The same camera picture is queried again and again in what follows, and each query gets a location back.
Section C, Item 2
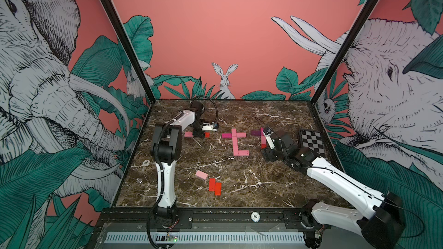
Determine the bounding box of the purple block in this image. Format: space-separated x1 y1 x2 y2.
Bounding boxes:
250 130 261 136

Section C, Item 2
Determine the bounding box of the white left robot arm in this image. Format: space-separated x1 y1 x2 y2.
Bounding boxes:
150 101 204 228

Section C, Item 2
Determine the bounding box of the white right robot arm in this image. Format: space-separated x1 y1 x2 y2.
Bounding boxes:
261 128 406 249

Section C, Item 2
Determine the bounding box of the checkerboard calibration plate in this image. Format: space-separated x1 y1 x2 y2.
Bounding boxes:
298 129 326 158

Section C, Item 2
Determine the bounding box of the black corrugated cable hose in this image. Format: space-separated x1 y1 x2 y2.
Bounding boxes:
192 95 219 123

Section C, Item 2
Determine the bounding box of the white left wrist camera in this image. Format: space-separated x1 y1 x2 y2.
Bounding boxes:
202 122 219 131

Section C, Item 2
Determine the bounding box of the black front frame rail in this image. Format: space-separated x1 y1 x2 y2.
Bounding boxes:
96 207 331 232

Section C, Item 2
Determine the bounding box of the white slotted cable duct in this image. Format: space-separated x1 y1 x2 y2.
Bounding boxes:
104 232 305 244

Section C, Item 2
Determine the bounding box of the black left corner frame post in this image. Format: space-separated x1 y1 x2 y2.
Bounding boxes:
100 0 156 104

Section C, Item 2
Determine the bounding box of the black corner frame post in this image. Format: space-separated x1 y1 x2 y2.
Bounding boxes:
100 0 156 104
310 0 379 104

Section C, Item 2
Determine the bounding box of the black right corner frame post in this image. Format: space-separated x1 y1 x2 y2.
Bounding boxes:
310 0 379 104

